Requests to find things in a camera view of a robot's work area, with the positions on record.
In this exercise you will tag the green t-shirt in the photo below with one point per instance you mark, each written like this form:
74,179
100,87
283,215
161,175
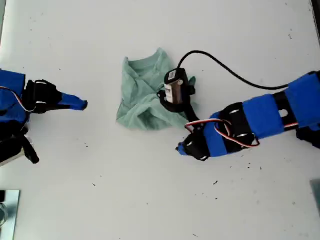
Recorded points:
140,110

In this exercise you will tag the black clamp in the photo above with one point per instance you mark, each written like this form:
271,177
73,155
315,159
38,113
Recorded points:
2,196

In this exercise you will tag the steel plate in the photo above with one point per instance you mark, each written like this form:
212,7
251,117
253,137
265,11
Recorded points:
13,212

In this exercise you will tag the black camera stalk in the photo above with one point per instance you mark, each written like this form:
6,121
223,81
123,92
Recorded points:
192,113

